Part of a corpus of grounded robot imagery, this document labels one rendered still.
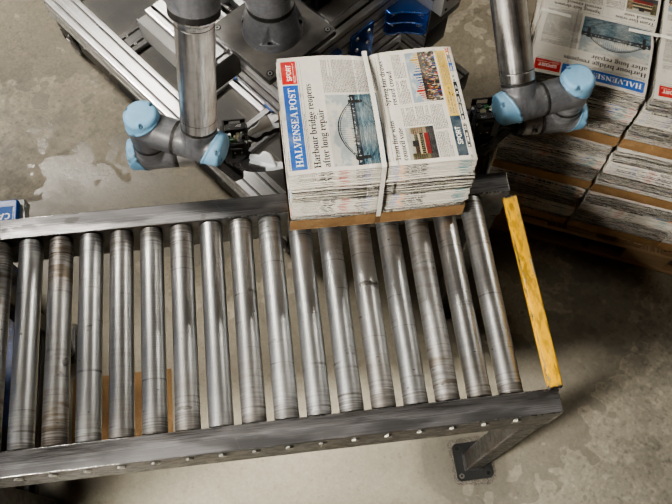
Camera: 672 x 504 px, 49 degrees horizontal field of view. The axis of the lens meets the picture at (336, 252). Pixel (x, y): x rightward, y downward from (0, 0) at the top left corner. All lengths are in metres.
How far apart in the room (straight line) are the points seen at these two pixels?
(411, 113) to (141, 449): 0.84
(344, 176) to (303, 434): 0.51
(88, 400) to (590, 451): 1.49
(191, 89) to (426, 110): 0.46
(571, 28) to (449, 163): 0.65
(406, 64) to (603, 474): 1.40
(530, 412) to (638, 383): 1.02
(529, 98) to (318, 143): 0.49
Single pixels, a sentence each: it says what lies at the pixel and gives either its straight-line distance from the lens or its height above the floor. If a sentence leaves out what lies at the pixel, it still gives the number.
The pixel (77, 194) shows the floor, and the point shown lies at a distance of 2.69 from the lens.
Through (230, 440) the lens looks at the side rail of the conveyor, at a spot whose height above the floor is 0.80.
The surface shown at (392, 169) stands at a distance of 1.43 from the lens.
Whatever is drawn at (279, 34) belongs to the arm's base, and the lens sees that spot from 1.81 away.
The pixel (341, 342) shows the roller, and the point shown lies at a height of 0.80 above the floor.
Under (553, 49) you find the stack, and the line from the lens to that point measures 1.92.
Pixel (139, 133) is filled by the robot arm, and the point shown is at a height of 0.95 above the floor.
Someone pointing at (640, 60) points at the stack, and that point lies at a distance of 1.97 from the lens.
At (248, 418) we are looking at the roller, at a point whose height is 0.80.
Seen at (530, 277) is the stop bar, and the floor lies 0.82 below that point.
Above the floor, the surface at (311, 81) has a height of 1.03.
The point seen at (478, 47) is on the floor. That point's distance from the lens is 2.97.
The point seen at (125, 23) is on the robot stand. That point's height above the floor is 0.21.
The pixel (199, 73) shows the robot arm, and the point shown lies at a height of 1.12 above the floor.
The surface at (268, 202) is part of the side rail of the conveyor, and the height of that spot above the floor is 0.80.
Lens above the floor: 2.25
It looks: 66 degrees down
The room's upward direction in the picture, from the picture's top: 2 degrees clockwise
